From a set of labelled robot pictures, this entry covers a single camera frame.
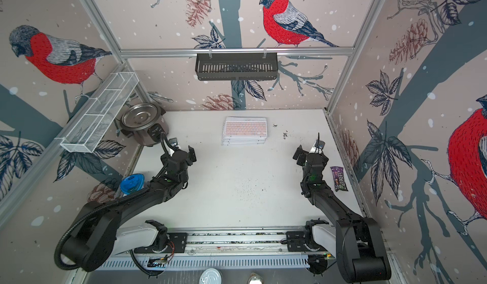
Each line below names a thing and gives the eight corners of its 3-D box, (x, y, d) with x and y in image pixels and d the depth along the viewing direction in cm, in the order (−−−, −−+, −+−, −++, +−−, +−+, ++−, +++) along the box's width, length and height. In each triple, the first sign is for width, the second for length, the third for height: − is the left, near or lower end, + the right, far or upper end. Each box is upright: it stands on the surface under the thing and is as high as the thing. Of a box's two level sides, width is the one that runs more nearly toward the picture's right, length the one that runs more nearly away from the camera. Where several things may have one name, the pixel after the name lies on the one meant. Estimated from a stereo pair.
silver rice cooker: (130, 148, 106) (112, 128, 92) (142, 124, 118) (127, 103, 104) (165, 148, 106) (152, 128, 92) (174, 124, 118) (163, 103, 104)
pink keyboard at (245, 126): (224, 140, 109) (223, 135, 105) (226, 121, 118) (225, 116, 114) (267, 140, 109) (268, 134, 105) (266, 121, 118) (266, 116, 114)
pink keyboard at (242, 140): (222, 145, 107) (221, 141, 104) (222, 139, 109) (221, 135, 106) (267, 145, 107) (267, 141, 103) (266, 139, 109) (267, 135, 106)
